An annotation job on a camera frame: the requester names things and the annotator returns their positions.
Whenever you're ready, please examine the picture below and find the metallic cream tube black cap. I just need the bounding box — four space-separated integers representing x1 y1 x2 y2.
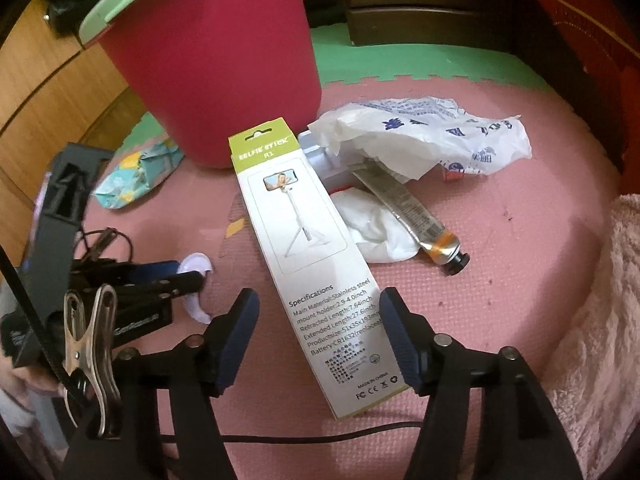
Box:
350 164 472 276

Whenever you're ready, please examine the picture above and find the white green selfie stick box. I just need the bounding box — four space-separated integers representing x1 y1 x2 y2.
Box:
228 117 407 420

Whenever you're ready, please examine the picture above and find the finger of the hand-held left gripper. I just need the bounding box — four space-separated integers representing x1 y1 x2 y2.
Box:
117 271 205 311
75 260 181 286

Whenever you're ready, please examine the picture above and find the teal wet wipes packet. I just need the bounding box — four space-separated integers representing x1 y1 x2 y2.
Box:
95 141 186 211

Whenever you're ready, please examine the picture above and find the pale blue soft pad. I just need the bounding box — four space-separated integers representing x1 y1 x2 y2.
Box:
180 252 215 323

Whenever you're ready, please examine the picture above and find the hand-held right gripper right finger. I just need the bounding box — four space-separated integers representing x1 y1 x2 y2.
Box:
379 287 583 480

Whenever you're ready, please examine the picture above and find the black cable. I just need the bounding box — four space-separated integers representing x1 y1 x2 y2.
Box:
0 240 431 448

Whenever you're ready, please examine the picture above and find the dark cloth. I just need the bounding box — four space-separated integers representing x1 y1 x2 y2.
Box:
45 0 88 36

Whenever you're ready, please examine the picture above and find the red bucket green rim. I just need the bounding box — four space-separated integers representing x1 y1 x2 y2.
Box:
79 0 321 170

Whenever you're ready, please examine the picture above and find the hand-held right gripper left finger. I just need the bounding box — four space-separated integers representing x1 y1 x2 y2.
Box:
62 287 261 480

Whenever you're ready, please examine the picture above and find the person's left forearm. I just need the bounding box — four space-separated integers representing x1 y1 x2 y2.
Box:
0 355 68 480

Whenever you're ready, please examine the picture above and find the metal spring clip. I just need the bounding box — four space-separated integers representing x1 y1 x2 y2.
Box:
80 229 133 266
62 284 122 437

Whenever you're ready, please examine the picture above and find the white knitted glove red cuff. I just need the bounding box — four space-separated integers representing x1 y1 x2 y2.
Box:
331 187 421 264

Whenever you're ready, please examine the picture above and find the crumpled white plastic bag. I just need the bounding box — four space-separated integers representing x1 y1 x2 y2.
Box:
307 97 532 181

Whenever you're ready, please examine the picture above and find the pink fluffy cloth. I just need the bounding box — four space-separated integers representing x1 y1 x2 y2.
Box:
540 194 640 480

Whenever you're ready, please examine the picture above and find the dark wooden drawer cabinet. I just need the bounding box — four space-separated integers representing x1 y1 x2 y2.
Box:
345 0 526 56

